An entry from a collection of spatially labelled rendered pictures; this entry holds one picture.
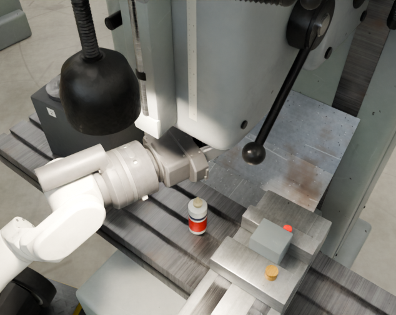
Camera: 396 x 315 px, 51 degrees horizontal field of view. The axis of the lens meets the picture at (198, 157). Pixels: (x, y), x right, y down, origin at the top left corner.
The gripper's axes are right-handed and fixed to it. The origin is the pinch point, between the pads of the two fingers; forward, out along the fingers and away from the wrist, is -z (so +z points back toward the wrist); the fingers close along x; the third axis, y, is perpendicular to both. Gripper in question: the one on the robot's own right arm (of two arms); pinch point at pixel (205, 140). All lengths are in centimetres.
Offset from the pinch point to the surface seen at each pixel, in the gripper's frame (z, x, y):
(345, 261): -67, -3, 102
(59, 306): 36, 28, 82
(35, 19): -21, 285, 123
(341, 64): -37.5, 5.8, 1.9
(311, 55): -13.4, -6.3, -15.5
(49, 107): 18.1, 36.2, 11.9
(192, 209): 1.6, 1.8, 20.9
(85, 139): 13.7, 28.4, 17.4
